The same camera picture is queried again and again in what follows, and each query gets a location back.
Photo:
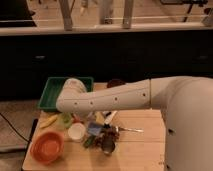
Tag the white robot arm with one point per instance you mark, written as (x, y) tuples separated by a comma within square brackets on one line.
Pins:
[(186, 102)]

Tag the metal measuring cup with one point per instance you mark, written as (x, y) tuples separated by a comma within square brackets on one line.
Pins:
[(108, 146)]

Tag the dark grape bunch toy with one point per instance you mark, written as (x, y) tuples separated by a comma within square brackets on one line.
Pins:
[(109, 133)]

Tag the green plastic tray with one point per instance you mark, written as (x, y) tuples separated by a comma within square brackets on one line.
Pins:
[(53, 88)]

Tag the green cucumber toy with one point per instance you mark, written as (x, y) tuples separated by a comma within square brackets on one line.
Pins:
[(89, 141)]

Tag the yellow banana toy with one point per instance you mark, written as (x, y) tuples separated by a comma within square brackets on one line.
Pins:
[(48, 121)]

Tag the orange plastic bowl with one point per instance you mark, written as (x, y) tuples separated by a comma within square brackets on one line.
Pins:
[(47, 147)]

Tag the white handled black spatula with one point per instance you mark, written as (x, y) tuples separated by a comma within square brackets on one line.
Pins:
[(110, 118)]

